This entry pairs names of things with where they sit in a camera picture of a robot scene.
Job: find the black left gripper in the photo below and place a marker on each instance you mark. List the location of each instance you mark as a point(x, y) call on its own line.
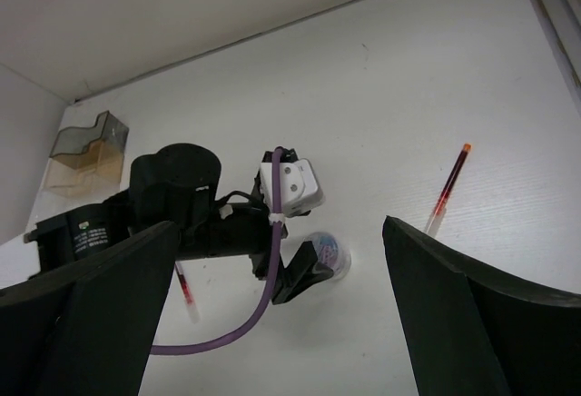
point(238, 225)

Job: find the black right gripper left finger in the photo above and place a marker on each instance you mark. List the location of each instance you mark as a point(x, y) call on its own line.
point(87, 328)

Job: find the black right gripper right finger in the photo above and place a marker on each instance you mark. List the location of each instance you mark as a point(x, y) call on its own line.
point(472, 329)

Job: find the clear cup with colourful clips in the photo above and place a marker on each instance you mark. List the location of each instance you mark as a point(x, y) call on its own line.
point(331, 253)

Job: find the red pen clear cap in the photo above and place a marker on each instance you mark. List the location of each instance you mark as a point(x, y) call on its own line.
point(189, 301)

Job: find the red pen with orange cap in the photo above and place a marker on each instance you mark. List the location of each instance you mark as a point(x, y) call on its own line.
point(438, 212)

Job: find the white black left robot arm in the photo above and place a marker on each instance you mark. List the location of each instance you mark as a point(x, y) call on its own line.
point(178, 184)

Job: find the clear tiered organizer box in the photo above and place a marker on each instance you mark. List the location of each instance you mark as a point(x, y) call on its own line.
point(87, 160)

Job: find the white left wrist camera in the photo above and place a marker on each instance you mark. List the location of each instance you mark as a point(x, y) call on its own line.
point(300, 187)

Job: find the aluminium rail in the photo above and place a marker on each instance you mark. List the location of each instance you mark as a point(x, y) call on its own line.
point(560, 20)

